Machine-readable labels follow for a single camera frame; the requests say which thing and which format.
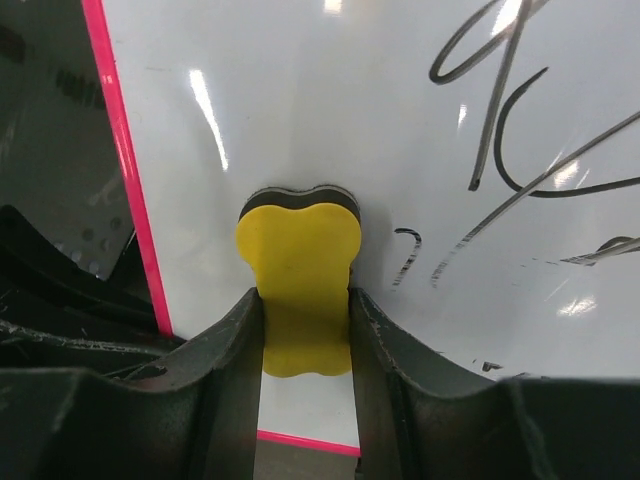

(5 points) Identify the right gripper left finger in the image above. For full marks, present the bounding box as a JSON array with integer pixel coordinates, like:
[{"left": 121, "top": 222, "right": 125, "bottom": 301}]
[{"left": 1, "top": 289, "right": 264, "bottom": 479}]

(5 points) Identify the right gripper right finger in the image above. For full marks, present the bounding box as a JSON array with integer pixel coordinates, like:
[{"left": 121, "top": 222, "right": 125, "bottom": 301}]
[{"left": 349, "top": 288, "right": 639, "bottom": 479}]

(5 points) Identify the yellow whiteboard eraser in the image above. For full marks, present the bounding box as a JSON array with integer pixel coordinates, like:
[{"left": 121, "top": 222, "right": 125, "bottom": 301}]
[{"left": 235, "top": 185, "right": 362, "bottom": 378}]

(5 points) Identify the pink framed whiteboard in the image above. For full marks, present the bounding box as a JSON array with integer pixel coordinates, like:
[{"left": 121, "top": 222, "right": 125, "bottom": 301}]
[{"left": 82, "top": 0, "right": 640, "bottom": 457}]

